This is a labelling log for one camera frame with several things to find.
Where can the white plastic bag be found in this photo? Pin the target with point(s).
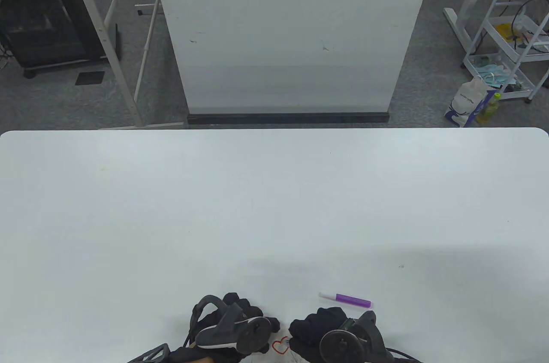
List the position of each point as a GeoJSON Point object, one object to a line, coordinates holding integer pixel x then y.
{"type": "Point", "coordinates": [467, 99]}

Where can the grey left wrist tracker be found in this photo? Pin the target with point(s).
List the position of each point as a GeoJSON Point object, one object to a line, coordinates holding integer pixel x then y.
{"type": "Point", "coordinates": [253, 335]}

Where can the purple glitter glue pen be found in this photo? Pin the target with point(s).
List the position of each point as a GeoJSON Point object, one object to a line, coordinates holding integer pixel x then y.
{"type": "Point", "coordinates": [351, 300]}

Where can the teal face masks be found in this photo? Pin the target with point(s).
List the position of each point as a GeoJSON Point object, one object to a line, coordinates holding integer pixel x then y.
{"type": "Point", "coordinates": [489, 69]}

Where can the white paper with heart outline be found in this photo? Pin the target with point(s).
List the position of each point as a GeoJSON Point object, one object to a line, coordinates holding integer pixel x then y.
{"type": "Point", "coordinates": [283, 352]}

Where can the white partition board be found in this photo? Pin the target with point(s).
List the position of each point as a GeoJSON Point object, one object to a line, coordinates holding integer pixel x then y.
{"type": "Point", "coordinates": [291, 37]}

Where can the black board base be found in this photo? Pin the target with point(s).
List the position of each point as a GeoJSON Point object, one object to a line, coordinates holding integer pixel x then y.
{"type": "Point", "coordinates": [287, 118]}

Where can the white metal frame stand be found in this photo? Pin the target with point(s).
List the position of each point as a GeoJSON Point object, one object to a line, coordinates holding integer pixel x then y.
{"type": "Point", "coordinates": [101, 33]}

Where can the person's right hand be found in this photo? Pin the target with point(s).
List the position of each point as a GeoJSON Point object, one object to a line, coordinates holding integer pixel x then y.
{"type": "Point", "coordinates": [315, 324]}

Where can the black cabinet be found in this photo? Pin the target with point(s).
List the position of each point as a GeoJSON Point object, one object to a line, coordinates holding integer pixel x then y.
{"type": "Point", "coordinates": [43, 28]}

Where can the white utility cart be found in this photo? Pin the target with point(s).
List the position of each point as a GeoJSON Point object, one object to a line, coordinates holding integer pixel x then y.
{"type": "Point", "coordinates": [489, 16]}

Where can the person's left hand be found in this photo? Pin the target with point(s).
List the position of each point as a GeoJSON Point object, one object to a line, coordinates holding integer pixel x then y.
{"type": "Point", "coordinates": [251, 307]}

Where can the white desk leg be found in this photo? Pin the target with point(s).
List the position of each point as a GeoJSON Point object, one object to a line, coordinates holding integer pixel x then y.
{"type": "Point", "coordinates": [456, 26]}

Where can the black floor plate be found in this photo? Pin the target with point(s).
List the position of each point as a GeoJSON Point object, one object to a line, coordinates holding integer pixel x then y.
{"type": "Point", "coordinates": [90, 78]}

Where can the yellow item on cart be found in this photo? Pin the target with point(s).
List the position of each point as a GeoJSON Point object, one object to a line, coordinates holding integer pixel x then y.
{"type": "Point", "coordinates": [504, 31]}

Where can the yellow-green bottle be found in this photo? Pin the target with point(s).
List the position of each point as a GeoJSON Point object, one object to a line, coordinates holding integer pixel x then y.
{"type": "Point", "coordinates": [489, 112]}

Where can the grey wrist tracker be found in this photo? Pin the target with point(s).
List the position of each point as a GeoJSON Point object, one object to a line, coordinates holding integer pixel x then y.
{"type": "Point", "coordinates": [253, 335]}
{"type": "Point", "coordinates": [343, 346]}

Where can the grey right wrist tracker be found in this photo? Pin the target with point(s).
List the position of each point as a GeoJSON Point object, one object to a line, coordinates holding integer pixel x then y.
{"type": "Point", "coordinates": [343, 346]}

